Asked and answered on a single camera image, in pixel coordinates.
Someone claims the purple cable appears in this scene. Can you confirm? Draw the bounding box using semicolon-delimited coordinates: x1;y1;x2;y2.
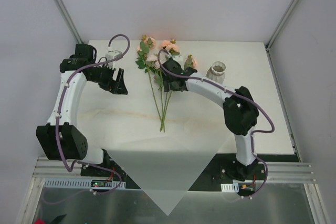
156;48;275;202
41;34;131;204

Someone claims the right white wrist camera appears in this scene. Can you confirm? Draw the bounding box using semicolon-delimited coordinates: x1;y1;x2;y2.
170;54;184;66

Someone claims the left aluminium frame post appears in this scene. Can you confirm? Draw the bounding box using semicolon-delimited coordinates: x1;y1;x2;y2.
53;0;85;44

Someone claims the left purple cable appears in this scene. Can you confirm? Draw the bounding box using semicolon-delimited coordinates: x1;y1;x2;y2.
41;34;131;204

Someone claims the aluminium frame post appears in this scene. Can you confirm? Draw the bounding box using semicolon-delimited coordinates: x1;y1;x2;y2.
265;0;301;52
53;0;85;44

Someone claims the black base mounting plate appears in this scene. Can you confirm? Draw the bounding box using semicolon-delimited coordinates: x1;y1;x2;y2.
80;154;266;192

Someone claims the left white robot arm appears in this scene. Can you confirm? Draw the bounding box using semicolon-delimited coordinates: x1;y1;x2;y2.
36;44;128;176

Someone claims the white ribbed ceramic vase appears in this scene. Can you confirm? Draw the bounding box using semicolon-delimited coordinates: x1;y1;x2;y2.
206;61;226;84

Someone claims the pale pink rose stem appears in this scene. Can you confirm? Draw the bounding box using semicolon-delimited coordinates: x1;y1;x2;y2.
144;54;169;132

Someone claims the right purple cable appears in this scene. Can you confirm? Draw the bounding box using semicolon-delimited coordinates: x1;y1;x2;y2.
156;48;275;202

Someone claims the white wrapping paper sheet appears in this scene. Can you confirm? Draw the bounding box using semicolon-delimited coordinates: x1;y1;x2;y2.
102;119;234;215

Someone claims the left white cable duct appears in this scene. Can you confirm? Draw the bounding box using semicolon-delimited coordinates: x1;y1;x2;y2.
44;178;126;190

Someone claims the right white cable duct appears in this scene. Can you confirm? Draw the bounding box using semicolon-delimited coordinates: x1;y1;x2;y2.
220;182;255;194

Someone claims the white cable duct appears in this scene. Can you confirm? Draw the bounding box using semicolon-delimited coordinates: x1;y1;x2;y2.
220;182;255;194
44;178;126;190

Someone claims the right aluminium frame post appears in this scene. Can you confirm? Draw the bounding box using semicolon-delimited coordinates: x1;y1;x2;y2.
265;0;301;52

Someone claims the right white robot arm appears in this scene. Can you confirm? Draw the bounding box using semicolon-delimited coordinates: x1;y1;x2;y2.
160;58;259;181

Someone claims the peach rose stem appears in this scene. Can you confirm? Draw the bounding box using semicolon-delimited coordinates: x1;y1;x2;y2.
135;35;165;132
157;57;197;132
159;39;181;59

